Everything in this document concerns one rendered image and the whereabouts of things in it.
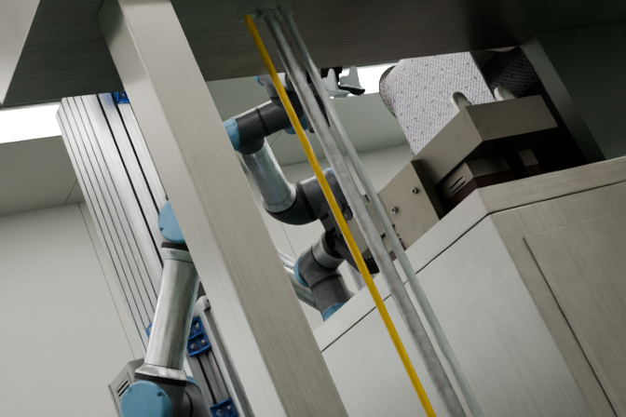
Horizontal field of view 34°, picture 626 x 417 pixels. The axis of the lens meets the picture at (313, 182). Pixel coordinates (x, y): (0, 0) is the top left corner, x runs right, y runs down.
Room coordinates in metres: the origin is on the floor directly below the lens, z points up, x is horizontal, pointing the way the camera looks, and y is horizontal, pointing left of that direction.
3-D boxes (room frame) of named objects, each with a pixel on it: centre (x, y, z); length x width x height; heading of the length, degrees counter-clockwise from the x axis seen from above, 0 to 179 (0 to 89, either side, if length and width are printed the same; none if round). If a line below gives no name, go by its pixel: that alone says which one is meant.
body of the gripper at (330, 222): (2.01, -0.03, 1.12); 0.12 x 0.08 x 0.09; 36
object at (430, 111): (1.69, -0.27, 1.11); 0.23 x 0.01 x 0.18; 36
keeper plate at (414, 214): (1.53, -0.13, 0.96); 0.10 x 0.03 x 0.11; 36
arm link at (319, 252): (2.08, 0.02, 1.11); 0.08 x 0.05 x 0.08; 126
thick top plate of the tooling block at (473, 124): (1.59, -0.19, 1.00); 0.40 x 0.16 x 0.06; 36
